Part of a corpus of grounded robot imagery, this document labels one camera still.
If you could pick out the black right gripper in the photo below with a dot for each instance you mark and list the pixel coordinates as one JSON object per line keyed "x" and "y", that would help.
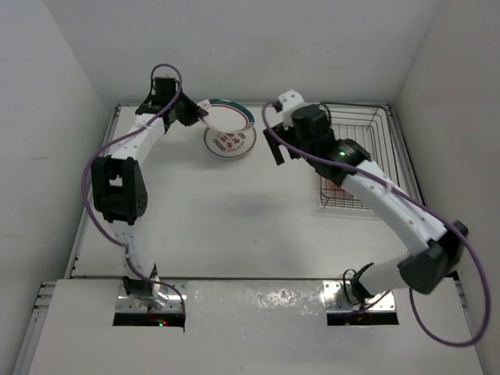
{"x": 274, "y": 146}

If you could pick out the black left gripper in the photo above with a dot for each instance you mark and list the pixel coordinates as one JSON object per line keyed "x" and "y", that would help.
{"x": 194, "y": 113}

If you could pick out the plain white plate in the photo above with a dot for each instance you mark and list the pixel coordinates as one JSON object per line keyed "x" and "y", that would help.
{"x": 226, "y": 116}

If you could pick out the white plate red lettering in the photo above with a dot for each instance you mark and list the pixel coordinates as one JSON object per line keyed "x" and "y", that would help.
{"x": 229, "y": 146}

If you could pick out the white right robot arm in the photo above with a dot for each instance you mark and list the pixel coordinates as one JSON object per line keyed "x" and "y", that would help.
{"x": 432, "y": 249}

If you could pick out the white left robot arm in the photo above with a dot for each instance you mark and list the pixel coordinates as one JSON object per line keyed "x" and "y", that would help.
{"x": 118, "y": 186}

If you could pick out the white front cover panel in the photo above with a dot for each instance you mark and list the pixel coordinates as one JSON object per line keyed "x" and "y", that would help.
{"x": 248, "y": 327}

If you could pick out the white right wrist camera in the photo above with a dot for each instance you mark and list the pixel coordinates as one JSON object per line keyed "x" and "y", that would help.
{"x": 286, "y": 104}

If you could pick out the grey wire dish rack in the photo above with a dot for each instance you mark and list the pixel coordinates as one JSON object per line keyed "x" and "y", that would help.
{"x": 369, "y": 126}

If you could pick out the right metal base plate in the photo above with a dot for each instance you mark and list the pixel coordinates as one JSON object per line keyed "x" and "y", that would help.
{"x": 338, "y": 299}

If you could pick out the metal base plate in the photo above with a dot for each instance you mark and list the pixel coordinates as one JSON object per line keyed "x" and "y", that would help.
{"x": 338, "y": 299}
{"x": 165, "y": 301}

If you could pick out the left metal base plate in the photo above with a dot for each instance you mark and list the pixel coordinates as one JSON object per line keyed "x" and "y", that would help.
{"x": 165, "y": 301}

